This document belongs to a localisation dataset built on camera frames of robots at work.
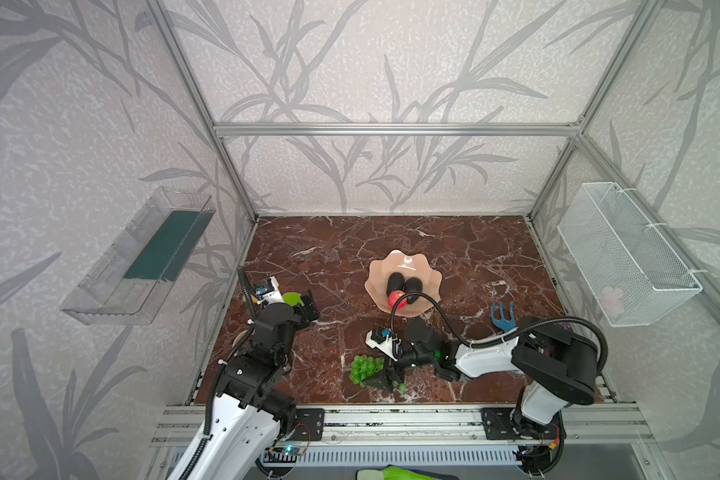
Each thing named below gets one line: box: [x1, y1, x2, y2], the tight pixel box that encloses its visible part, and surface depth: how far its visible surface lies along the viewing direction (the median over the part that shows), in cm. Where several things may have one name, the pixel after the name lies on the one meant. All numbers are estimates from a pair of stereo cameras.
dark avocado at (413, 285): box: [405, 277, 423, 304], surface depth 98 cm
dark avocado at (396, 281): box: [386, 272, 405, 297], surface depth 99 cm
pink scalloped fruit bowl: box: [364, 250, 443, 317], surface depth 101 cm
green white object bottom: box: [356, 465, 459, 480], surface depth 68 cm
